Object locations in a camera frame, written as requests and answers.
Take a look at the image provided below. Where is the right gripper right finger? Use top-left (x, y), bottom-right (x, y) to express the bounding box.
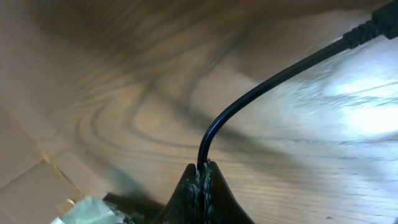
top-left (200, 160), bottom-right (254, 224)

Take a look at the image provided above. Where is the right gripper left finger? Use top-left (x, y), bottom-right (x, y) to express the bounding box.
top-left (152, 164), bottom-right (202, 224)

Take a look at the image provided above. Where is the black usb cable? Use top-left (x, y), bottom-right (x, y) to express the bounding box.
top-left (197, 0), bottom-right (398, 172)

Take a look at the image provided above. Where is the cardboard panel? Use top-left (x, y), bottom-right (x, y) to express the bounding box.
top-left (1, 106), bottom-right (85, 223)

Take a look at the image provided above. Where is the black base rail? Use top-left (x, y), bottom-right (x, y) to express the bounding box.
top-left (103, 193), bottom-right (165, 223)

